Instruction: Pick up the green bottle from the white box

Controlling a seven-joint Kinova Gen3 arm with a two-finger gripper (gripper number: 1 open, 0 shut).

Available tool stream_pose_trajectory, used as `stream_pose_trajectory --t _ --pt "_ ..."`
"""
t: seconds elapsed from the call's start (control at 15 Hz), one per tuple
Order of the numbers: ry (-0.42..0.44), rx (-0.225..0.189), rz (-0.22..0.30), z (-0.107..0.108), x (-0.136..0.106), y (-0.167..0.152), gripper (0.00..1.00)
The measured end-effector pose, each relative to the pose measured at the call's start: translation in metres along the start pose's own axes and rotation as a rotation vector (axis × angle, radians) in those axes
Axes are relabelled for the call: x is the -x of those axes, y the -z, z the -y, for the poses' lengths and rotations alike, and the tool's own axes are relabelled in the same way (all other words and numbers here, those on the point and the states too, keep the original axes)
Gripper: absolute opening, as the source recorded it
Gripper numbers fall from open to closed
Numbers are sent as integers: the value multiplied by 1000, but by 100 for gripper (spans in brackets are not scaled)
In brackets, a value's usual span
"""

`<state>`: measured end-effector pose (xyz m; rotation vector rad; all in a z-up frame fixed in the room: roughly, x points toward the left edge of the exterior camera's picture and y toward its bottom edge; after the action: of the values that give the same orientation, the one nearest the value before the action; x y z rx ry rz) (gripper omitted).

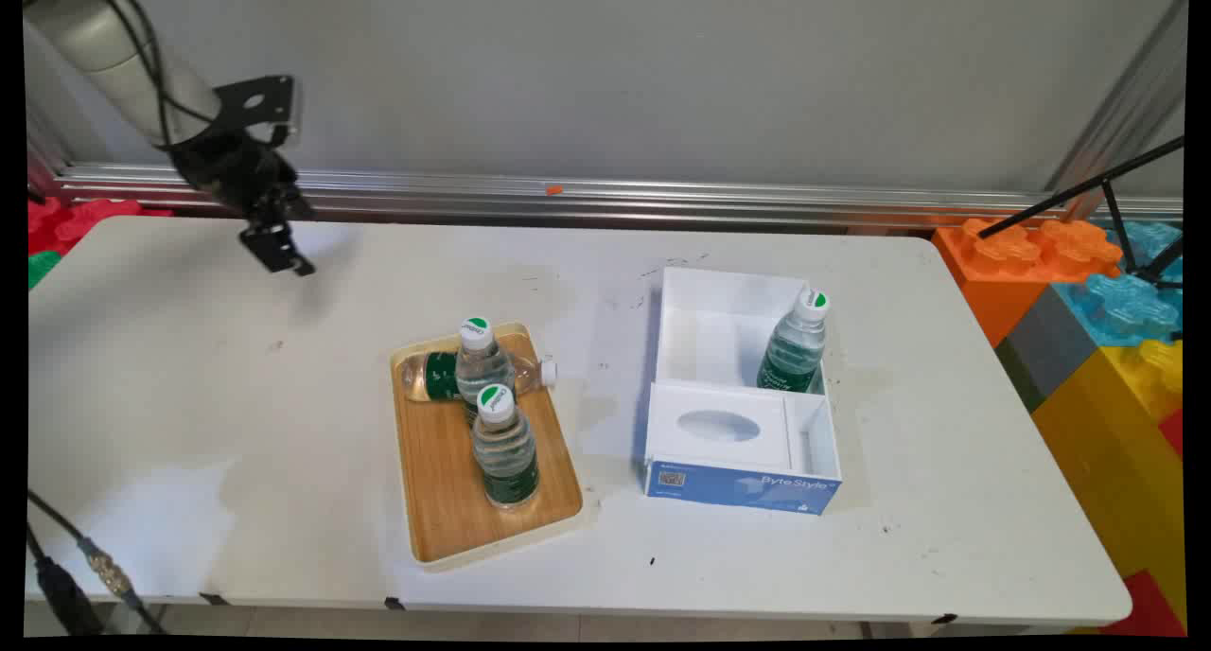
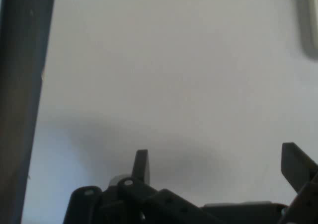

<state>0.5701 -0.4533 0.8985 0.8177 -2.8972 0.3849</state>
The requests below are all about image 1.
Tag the green foam building block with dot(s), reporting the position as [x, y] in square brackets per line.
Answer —
[43, 268]

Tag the grey foam building block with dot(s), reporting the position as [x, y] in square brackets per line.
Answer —
[1045, 348]

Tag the black tripod stand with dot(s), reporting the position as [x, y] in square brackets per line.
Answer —
[1116, 173]

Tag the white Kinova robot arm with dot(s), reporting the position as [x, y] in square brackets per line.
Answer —
[104, 45]

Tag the orange foam building block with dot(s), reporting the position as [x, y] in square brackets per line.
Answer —
[1003, 263]

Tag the large coloured building blocks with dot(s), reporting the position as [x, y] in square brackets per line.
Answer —
[1116, 443]

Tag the small red foam block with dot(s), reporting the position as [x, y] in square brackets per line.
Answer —
[1173, 433]

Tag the wooden tray with cream rim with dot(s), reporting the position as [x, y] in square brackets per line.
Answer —
[445, 500]

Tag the light blue foam building block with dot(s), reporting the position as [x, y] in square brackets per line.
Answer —
[1121, 301]

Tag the lying water bottle green label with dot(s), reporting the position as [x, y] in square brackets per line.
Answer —
[430, 377]

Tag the water bottle green label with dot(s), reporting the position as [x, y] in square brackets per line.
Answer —
[482, 372]
[506, 452]
[430, 377]
[793, 348]

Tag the red foam building block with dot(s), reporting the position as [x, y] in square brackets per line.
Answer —
[1149, 608]
[85, 218]

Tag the white box with blue front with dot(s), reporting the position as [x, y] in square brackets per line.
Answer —
[738, 485]

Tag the aluminium frame rail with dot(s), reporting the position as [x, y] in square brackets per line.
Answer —
[662, 202]

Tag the black wrist camera mount plate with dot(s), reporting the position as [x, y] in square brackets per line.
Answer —
[254, 102]

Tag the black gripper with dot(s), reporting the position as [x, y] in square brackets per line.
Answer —
[236, 173]

